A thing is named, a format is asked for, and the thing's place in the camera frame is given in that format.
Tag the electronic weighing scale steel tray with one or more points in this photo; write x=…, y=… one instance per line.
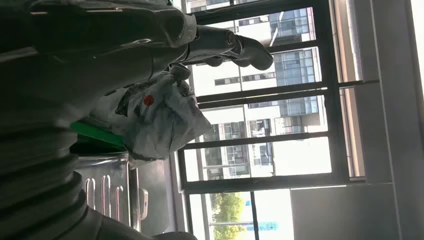
x=109, y=172

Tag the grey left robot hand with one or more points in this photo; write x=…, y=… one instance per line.
x=82, y=59

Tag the black window frame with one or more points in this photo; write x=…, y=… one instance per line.
x=331, y=99

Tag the green tree outside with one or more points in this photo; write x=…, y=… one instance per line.
x=228, y=205

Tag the large green plastic crate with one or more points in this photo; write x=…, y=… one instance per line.
x=96, y=132

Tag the white building outside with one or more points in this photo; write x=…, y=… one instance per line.
x=255, y=31

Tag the grey mailer bag black print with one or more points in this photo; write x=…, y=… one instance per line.
x=159, y=122

